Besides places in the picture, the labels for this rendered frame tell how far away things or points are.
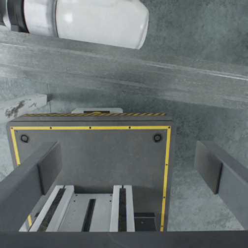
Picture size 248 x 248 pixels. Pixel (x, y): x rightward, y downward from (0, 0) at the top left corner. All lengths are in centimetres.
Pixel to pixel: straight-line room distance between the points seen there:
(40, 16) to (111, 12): 12
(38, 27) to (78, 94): 71
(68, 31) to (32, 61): 10
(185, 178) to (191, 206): 23
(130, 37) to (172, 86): 12
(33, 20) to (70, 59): 13
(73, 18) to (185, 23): 81
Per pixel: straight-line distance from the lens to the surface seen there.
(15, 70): 31
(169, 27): 106
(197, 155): 17
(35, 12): 37
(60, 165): 17
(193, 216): 148
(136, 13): 34
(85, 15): 34
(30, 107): 87
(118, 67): 25
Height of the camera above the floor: 101
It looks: 74 degrees down
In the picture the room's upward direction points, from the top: 180 degrees clockwise
